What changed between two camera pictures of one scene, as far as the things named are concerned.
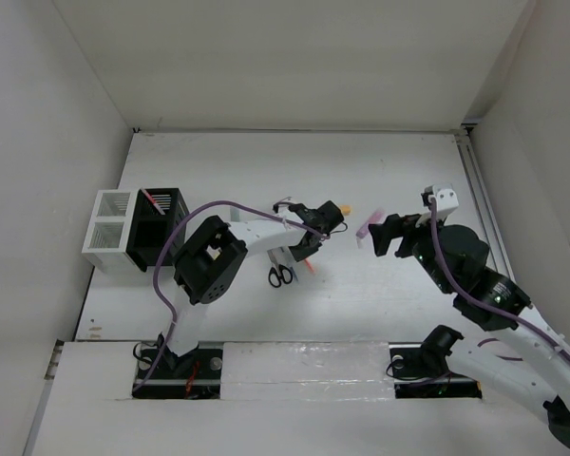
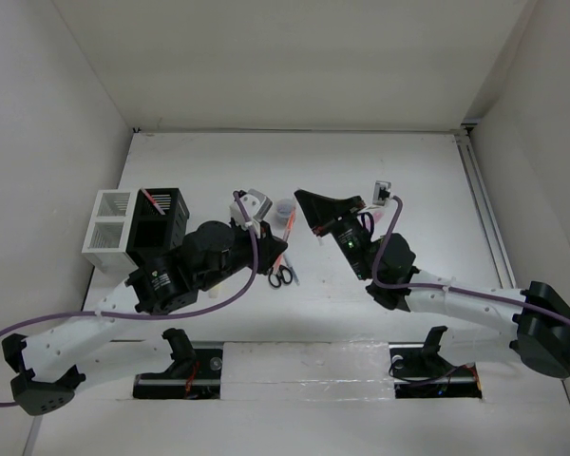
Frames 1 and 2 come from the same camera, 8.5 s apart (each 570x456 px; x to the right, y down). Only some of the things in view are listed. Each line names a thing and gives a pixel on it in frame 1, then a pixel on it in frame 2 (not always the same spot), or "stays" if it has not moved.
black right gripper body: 417,240 -> 351,204
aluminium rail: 484,201 stays
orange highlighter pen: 310,265 -> 287,231
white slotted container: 107,232 stays
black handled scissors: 278,273 stays
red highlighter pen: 159,208 stays
